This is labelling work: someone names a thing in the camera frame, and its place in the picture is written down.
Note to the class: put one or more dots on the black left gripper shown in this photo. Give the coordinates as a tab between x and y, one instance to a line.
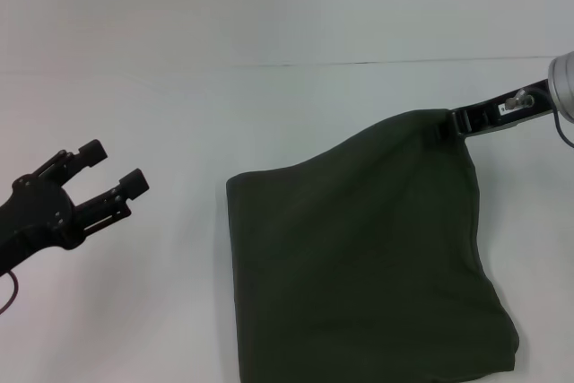
33	226

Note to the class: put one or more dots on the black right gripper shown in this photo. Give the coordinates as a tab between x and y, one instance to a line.
511	109

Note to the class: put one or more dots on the dark green FREE t-shirt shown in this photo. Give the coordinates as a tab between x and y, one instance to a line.
359	257

